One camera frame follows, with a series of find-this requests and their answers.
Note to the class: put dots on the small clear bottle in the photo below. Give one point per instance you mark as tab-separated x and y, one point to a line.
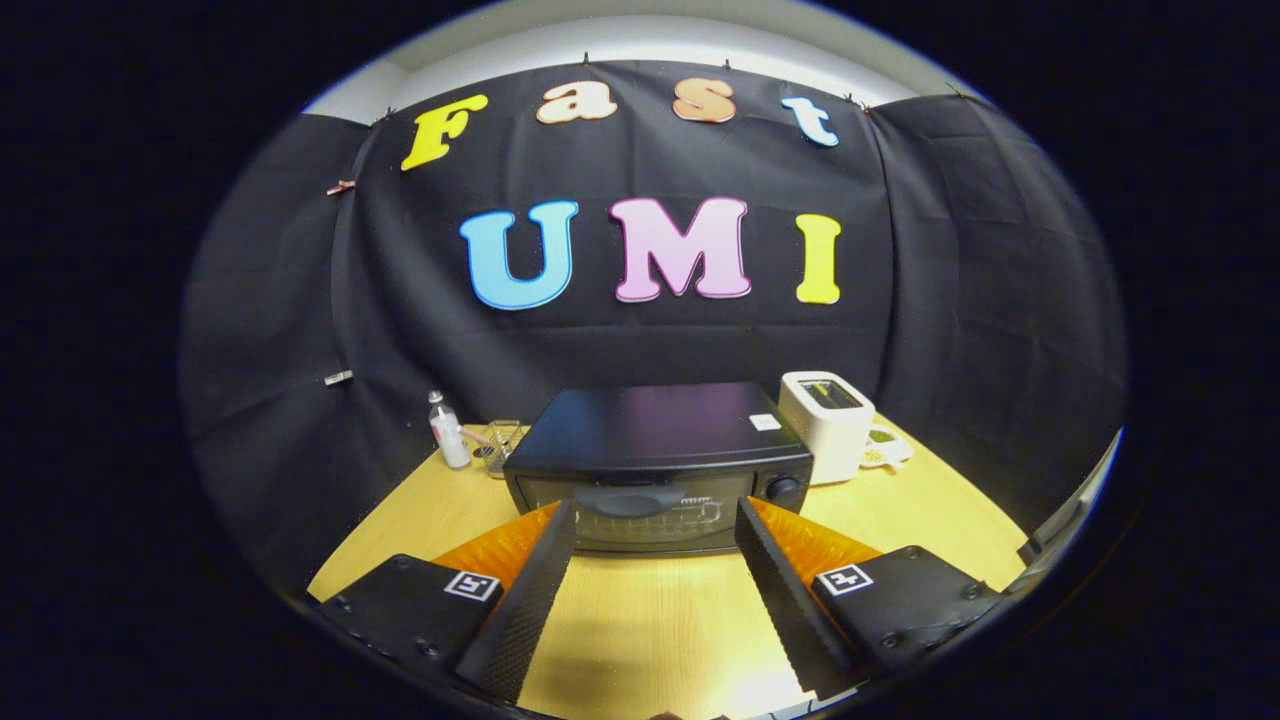
450	440

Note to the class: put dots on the copper cloth clip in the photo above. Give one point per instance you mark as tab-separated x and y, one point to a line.
341	187

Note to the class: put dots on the white toaster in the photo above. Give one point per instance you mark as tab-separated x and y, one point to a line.
835	445

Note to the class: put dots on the white divided snack tray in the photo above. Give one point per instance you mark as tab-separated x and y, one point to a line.
895	445

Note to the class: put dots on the silver cloth clip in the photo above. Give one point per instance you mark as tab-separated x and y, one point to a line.
338	378

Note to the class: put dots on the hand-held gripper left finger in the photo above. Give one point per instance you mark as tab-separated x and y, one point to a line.
530	610

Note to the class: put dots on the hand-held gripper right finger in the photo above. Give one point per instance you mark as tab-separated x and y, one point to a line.
785	600

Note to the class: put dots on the black backdrop cloth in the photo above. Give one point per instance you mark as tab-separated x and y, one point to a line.
650	340

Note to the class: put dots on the black toaster oven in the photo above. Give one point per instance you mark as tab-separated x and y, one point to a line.
650	425

